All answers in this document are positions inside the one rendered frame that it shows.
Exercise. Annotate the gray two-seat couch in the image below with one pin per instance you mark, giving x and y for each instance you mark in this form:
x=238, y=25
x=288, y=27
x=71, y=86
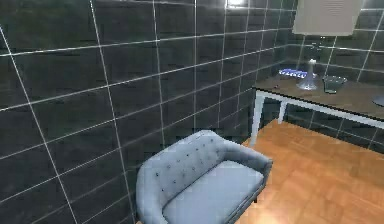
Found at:
x=213, y=186

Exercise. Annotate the blue and white flat box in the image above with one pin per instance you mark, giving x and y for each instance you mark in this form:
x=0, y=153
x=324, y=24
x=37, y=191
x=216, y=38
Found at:
x=292, y=73

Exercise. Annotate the clear glass vase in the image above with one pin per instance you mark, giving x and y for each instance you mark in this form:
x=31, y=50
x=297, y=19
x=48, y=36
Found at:
x=309, y=78

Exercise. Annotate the clear glass bowl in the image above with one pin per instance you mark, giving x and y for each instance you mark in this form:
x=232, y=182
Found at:
x=333, y=83

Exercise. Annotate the gray round dish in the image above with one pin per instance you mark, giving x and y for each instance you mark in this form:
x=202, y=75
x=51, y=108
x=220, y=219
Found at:
x=379, y=100

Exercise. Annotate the brown table with white frame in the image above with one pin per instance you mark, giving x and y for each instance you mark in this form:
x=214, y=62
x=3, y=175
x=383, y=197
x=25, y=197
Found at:
x=353, y=95

